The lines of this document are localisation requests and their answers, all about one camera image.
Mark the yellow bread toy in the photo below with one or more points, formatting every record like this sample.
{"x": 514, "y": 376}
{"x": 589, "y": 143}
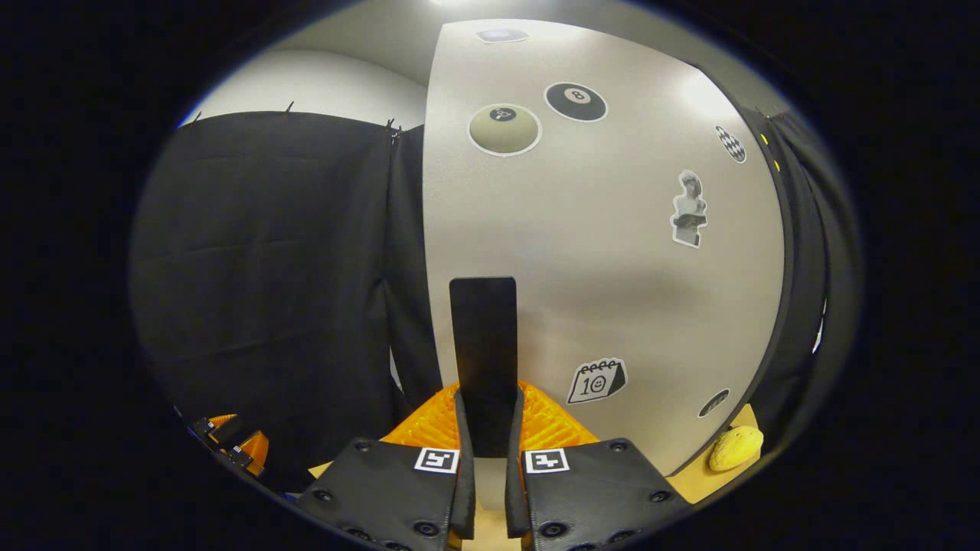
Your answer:
{"x": 735, "y": 448}

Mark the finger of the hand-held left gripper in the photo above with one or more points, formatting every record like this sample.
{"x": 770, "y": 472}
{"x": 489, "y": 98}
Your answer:
{"x": 256, "y": 453}
{"x": 222, "y": 435}

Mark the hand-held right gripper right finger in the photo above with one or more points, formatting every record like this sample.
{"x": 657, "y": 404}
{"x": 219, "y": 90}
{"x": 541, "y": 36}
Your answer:
{"x": 514, "y": 497}

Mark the black backdrop cloth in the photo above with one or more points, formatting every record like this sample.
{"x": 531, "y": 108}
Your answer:
{"x": 268, "y": 268}

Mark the grey cabinet door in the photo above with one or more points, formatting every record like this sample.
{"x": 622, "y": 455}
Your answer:
{"x": 612, "y": 268}

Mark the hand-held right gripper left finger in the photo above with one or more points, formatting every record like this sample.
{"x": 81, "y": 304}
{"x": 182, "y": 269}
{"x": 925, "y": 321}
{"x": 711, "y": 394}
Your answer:
{"x": 465, "y": 497}

